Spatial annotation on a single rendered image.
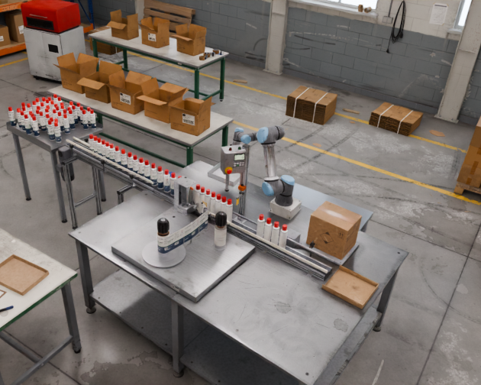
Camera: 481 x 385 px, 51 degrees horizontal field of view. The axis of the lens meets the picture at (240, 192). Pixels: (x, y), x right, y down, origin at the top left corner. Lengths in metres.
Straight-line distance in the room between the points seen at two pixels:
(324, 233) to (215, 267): 0.83
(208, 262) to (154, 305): 0.82
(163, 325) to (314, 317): 1.27
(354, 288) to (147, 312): 1.63
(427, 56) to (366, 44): 1.00
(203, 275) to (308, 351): 0.86
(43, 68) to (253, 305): 6.51
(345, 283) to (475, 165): 3.30
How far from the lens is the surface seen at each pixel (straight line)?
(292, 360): 3.08
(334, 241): 3.69
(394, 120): 7.80
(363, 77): 8.99
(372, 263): 3.82
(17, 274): 3.75
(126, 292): 4.30
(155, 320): 4.06
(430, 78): 8.67
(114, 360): 4.13
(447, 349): 4.61
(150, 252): 3.61
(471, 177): 6.57
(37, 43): 8.88
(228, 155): 3.62
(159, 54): 7.79
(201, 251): 3.62
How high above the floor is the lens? 3.22
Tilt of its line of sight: 33 degrees down
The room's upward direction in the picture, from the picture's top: 4 degrees clockwise
